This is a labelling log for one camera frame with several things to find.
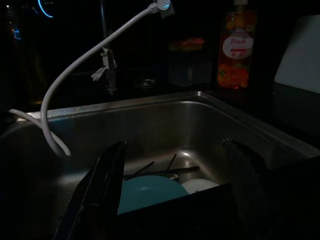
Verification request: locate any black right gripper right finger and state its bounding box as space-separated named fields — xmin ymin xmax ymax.
xmin=223 ymin=138 xmax=288 ymax=240

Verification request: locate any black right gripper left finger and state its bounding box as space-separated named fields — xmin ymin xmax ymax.
xmin=51 ymin=140 xmax=128 ymax=240

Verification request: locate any black chopstick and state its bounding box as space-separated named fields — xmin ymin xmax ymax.
xmin=124 ymin=161 xmax=155 ymax=179
xmin=123 ymin=166 xmax=200 ymax=181
xmin=167 ymin=153 xmax=178 ymax=171

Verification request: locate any light blue plate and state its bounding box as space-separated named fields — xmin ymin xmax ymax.
xmin=117 ymin=174 xmax=190 ymax=215

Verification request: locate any white bowl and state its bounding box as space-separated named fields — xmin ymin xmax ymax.
xmin=180 ymin=178 xmax=220 ymax=195

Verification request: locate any stainless steel kitchen sink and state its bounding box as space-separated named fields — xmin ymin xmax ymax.
xmin=0 ymin=90 xmax=320 ymax=240

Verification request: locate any chrome kitchen faucet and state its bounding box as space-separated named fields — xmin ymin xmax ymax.
xmin=99 ymin=0 xmax=118 ymax=95

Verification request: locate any round metal sink hole cap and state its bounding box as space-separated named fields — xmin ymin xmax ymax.
xmin=133 ymin=77 xmax=161 ymax=88

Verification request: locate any white tie strip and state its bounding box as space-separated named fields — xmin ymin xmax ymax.
xmin=90 ymin=48 xmax=113 ymax=82

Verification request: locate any clear plastic sponge holder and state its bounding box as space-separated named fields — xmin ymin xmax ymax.
xmin=167 ymin=49 xmax=211 ymax=87

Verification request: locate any peach hand soap bottle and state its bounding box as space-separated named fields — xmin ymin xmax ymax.
xmin=216 ymin=0 xmax=258 ymax=89

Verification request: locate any pink and yellow sponge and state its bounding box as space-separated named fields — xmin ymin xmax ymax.
xmin=169 ymin=36 xmax=205 ymax=52

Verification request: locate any white flexible hose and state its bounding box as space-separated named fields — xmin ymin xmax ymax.
xmin=8 ymin=4 xmax=158 ymax=157

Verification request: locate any white faucet hose adapter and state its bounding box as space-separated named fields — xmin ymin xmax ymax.
xmin=149 ymin=0 xmax=176 ymax=19

